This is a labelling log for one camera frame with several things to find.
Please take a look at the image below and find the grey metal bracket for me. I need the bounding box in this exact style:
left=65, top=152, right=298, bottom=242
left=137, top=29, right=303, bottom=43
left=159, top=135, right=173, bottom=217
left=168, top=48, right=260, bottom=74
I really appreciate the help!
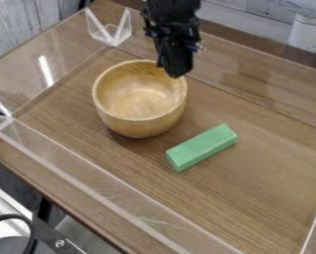
left=31, top=217, right=86, bottom=254

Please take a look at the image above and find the brown wooden bowl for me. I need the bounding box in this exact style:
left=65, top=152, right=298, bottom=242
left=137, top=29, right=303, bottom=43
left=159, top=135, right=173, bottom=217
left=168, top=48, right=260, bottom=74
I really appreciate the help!
left=92, top=60, right=189, bottom=138

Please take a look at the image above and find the green rectangular block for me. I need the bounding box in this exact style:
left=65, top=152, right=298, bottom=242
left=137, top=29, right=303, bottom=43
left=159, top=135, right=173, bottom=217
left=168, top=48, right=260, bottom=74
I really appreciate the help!
left=165, top=123, right=238, bottom=173

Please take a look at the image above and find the black table leg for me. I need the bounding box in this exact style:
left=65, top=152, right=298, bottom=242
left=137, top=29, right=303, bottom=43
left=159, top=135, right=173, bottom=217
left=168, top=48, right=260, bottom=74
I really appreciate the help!
left=38, top=197, right=54, bottom=222

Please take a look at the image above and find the clear acrylic enclosure wall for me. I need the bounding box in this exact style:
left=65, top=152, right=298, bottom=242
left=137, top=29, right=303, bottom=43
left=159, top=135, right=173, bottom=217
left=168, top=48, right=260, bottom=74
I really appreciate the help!
left=0, top=1, right=316, bottom=254

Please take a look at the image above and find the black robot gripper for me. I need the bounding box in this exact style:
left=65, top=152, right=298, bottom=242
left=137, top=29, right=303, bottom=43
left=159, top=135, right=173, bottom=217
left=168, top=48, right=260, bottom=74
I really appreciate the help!
left=143, top=0, right=203, bottom=78

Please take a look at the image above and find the white cylindrical container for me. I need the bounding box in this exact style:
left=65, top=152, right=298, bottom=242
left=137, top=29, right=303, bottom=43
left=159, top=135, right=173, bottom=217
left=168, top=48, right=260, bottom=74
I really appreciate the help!
left=288, top=13, right=316, bottom=54

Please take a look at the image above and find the black cable loop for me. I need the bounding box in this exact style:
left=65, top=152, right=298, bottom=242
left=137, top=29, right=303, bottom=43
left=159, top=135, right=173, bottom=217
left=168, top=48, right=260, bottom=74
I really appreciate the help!
left=0, top=213, right=38, bottom=254

